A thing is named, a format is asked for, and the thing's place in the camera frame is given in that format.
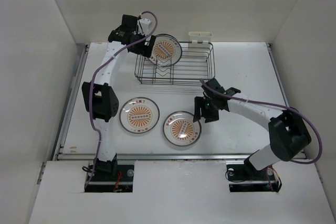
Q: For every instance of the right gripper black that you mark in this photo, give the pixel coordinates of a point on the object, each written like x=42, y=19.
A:
x=199, y=102

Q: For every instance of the white cutlery holder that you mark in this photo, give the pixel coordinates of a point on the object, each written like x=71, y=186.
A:
x=199, y=39

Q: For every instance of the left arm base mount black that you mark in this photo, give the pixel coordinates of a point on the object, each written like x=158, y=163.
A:
x=118, y=181

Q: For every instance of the red rim plate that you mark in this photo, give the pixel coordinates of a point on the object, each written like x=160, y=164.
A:
x=167, y=51

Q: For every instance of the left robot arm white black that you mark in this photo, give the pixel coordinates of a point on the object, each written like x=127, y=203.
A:
x=135, y=35

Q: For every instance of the left side rail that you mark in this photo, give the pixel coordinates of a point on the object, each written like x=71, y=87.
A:
x=57, y=144

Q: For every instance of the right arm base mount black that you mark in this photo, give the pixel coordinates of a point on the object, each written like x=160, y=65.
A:
x=244, y=179

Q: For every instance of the orange sunburst plate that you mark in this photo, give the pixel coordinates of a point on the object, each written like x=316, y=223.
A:
x=180, y=130
x=139, y=115

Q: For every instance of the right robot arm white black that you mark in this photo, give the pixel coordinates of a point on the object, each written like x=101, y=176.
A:
x=288, y=134

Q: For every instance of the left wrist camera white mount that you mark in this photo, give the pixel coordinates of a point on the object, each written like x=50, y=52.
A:
x=144, y=26

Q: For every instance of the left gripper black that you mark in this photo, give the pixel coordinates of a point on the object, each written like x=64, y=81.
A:
x=144, y=50

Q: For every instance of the grey wire dish rack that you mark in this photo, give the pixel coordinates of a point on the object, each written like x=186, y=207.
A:
x=197, y=61

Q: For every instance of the right side rail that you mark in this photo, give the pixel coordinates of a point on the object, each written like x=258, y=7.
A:
x=277, y=74

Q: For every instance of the aluminium front rail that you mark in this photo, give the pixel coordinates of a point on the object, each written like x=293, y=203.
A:
x=157, y=157

